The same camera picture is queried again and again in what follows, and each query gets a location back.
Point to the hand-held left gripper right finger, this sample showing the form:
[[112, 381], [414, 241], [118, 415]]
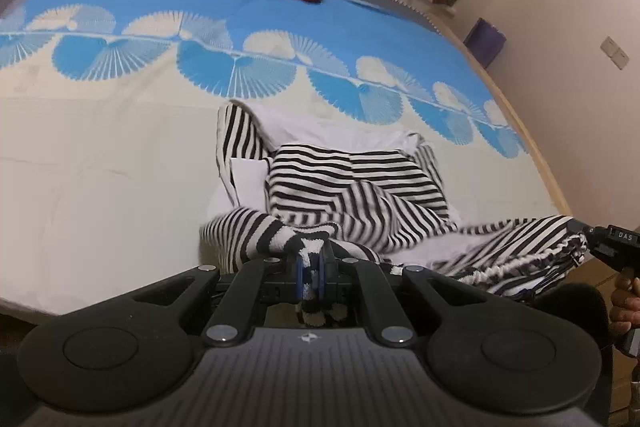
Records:
[[326, 274]]

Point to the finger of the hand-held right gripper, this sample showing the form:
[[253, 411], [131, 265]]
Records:
[[582, 242]]

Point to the wooden bed frame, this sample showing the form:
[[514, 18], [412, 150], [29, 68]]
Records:
[[520, 117]]

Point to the person's right hand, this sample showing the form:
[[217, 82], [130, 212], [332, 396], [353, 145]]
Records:
[[625, 302]]

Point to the blue fan print bedsheet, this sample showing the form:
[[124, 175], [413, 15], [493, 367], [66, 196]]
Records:
[[125, 157]]

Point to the wall switch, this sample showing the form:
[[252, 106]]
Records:
[[615, 52]]

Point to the black white striped hooded top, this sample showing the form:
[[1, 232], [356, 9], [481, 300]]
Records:
[[350, 187]]

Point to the purple box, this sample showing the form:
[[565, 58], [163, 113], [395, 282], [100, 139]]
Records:
[[484, 41]]

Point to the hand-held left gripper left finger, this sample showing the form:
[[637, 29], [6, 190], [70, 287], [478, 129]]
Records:
[[298, 274]]

